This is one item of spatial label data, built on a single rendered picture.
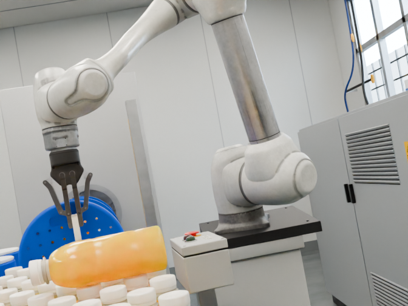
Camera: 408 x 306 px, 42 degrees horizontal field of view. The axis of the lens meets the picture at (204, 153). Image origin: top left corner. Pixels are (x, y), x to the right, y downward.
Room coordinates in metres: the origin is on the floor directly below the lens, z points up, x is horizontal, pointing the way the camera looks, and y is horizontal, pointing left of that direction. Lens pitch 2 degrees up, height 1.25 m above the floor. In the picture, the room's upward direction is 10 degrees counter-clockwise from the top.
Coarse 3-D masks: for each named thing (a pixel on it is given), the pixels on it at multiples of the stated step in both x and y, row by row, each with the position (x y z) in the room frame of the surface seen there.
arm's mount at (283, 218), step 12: (276, 216) 1.86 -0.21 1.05; (288, 216) 1.82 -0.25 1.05; (300, 216) 1.79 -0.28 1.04; (204, 228) 1.88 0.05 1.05; (216, 228) 1.84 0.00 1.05; (264, 228) 1.70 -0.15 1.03; (276, 228) 1.67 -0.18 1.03; (288, 228) 1.66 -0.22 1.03; (300, 228) 1.66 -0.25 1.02; (312, 228) 1.66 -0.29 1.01; (228, 240) 1.64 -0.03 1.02; (240, 240) 1.65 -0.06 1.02; (252, 240) 1.65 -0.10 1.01; (264, 240) 1.65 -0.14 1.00
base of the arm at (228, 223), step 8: (224, 216) 1.76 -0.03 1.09; (232, 216) 1.74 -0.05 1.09; (240, 216) 1.73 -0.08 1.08; (248, 216) 1.73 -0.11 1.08; (256, 216) 1.74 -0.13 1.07; (264, 216) 1.78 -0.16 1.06; (224, 224) 1.76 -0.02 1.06; (232, 224) 1.74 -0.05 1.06; (240, 224) 1.73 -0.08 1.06; (248, 224) 1.72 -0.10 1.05; (256, 224) 1.72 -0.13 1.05; (264, 224) 1.71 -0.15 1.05; (216, 232) 1.73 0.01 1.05; (224, 232) 1.73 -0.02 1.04; (232, 232) 1.73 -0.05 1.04
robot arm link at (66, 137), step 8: (56, 128) 1.32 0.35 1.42; (64, 128) 1.33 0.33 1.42; (72, 128) 1.34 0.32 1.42; (48, 136) 1.33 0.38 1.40; (56, 136) 1.32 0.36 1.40; (64, 136) 1.33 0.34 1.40; (72, 136) 1.34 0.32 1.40; (48, 144) 1.33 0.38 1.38; (56, 144) 1.33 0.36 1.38; (64, 144) 1.33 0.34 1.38; (72, 144) 1.34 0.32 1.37
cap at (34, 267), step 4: (32, 260) 0.81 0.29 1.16; (36, 260) 0.81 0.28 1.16; (40, 260) 0.81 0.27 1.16; (32, 264) 0.80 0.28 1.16; (36, 264) 0.80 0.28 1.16; (40, 264) 0.80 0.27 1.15; (32, 268) 0.80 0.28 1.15; (36, 268) 0.80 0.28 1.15; (40, 268) 0.80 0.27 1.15; (32, 272) 0.80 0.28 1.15; (36, 272) 0.80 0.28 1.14; (40, 272) 0.80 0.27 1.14; (32, 276) 0.80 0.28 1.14; (36, 276) 0.80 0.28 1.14; (40, 276) 0.80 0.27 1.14; (32, 280) 0.80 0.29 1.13; (36, 280) 0.80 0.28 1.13; (40, 280) 0.80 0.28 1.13; (32, 284) 0.80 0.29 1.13; (36, 284) 0.80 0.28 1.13; (40, 284) 0.81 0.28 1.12
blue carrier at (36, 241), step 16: (48, 208) 1.40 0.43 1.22; (64, 208) 1.40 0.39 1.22; (96, 208) 1.42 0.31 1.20; (32, 224) 1.39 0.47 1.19; (48, 224) 1.39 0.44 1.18; (64, 224) 1.40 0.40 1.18; (96, 224) 1.42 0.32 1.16; (112, 224) 1.43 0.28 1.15; (32, 240) 1.39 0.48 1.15; (48, 240) 1.39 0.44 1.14; (64, 240) 1.40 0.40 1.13; (32, 256) 1.38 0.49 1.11; (48, 256) 1.39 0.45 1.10
